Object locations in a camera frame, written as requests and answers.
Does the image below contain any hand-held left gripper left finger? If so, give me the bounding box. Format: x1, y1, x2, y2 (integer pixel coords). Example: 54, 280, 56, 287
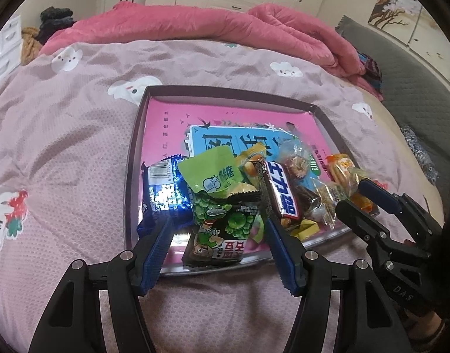
28, 216, 174, 353

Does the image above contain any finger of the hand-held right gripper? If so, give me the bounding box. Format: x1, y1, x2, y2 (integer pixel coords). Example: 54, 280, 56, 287
357, 177, 444, 243
335, 199, 433, 265

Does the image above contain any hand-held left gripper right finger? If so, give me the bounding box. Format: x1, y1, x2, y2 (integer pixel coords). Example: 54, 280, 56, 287
263, 218, 413, 353

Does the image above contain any orange rice cracker packet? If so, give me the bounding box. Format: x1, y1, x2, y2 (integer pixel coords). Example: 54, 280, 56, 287
326, 153, 380, 216

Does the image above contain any blue cookie packet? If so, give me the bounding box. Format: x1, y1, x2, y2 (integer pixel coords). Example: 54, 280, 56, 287
137, 156, 194, 239

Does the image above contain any small dark chocolate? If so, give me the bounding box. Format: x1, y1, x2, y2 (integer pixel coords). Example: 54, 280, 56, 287
293, 186, 321, 214

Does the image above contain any brown chocolate bar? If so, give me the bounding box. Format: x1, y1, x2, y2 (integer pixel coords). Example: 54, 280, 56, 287
255, 159, 302, 221

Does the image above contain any green pea snack packet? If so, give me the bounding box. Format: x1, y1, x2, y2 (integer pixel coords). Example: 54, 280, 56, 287
183, 187, 266, 267

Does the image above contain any clear packet of brown snacks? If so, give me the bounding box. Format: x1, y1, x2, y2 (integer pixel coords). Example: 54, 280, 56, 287
278, 140, 315, 179

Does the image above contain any yellow chip packet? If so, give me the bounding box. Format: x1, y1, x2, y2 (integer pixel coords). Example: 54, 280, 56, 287
237, 143, 267, 184

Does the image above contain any light green snack packet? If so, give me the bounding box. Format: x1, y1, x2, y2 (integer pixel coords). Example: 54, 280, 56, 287
177, 145, 260, 194

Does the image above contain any grey cardboard box tray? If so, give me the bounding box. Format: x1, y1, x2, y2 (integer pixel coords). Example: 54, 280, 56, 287
125, 85, 361, 276

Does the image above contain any person's right hand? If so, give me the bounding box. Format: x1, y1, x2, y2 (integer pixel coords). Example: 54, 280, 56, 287
421, 311, 448, 344

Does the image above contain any small yellow wrapped candy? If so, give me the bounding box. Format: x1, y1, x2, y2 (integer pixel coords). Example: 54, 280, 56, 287
287, 219, 319, 238

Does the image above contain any dark patterned cloth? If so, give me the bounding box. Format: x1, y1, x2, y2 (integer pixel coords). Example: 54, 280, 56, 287
399, 123, 440, 186

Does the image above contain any beige mattress pad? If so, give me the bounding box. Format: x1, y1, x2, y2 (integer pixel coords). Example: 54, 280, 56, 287
357, 99, 446, 229

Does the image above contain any grey sofa cushion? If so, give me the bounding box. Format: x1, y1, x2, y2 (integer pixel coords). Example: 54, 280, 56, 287
335, 15, 450, 199

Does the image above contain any striped clothing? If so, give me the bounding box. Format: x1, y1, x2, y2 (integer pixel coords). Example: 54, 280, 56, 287
357, 51, 383, 96

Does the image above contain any pink children's book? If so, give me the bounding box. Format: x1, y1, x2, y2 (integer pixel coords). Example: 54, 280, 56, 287
138, 96, 352, 265

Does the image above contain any pink quilt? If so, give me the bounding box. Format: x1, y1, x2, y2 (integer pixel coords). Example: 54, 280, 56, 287
37, 1, 383, 100

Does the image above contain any brown knit blanket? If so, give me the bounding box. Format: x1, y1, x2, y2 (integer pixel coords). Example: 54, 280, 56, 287
20, 26, 45, 65

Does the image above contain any dark clothes pile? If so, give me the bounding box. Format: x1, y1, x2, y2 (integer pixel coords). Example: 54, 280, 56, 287
39, 6, 76, 43

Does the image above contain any white drawer cabinet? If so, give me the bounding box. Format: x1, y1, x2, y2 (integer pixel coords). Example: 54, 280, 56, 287
0, 15, 23, 92

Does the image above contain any blossom tree wall painting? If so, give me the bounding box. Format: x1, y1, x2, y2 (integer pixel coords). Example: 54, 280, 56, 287
370, 0, 450, 89

